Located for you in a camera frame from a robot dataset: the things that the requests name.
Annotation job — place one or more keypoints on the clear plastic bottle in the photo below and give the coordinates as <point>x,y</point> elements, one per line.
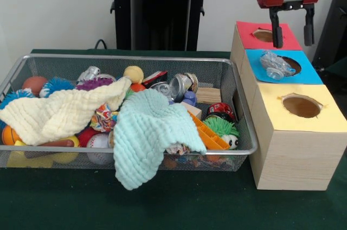
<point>273,64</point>

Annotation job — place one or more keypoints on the mint waffle cloth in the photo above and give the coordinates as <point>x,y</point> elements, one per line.
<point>143,132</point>

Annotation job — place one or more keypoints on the wooden three-hole box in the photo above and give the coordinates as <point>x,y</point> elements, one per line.
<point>298,159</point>

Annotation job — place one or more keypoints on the black upright panel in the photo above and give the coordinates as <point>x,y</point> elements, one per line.
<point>333,24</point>

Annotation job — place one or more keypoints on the dark green table cloth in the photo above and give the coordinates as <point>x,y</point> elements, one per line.
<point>339,70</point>
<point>162,203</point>

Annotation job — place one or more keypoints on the green spiky toy with eyes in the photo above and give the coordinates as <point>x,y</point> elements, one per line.
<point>222,128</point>

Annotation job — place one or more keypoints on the plain wooden block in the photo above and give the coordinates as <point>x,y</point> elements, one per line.
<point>193,110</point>

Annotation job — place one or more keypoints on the orange plastic grid toy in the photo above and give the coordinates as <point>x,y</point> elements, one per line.
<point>210,136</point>

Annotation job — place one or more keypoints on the purple spiky ball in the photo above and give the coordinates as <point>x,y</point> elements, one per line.
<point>95,85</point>

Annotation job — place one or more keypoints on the white baseball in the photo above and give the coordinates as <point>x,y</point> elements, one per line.
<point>98,141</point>

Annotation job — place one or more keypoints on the blue spiky ball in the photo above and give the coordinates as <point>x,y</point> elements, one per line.
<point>58,85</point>

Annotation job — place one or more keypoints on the cream waffle cloth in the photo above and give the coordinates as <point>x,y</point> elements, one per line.
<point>54,113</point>

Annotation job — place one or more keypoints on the reddish brown ball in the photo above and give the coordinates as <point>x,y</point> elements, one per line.
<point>33,85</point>

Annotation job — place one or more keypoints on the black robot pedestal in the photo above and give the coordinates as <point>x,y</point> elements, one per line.
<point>157,10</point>

